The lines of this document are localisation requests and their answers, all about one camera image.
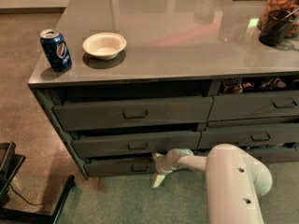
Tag blue Pepsi can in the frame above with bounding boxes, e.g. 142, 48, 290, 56
40, 29, 72, 72

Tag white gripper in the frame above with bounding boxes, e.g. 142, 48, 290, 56
151, 152, 178, 188

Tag white bowl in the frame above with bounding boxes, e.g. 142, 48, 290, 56
82, 33, 127, 61

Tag snack bags in shelf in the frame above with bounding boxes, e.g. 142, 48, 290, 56
221, 76, 299, 93

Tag black cable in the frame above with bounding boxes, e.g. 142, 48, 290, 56
6, 180, 47, 212

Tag black metal stand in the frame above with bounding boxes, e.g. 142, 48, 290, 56
0, 141, 76, 224

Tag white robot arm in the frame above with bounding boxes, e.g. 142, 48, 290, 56
151, 144, 273, 224

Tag glass snack jar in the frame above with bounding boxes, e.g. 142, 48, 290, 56
258, 0, 299, 38

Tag black cup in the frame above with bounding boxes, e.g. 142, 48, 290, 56
259, 9, 295, 47

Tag grey drawer cabinet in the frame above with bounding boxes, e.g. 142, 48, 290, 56
29, 0, 299, 177

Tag drawer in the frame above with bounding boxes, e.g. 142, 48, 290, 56
208, 91, 299, 121
247, 147, 299, 163
53, 96, 213, 131
72, 131, 201, 158
198, 123, 299, 149
84, 154, 156, 177

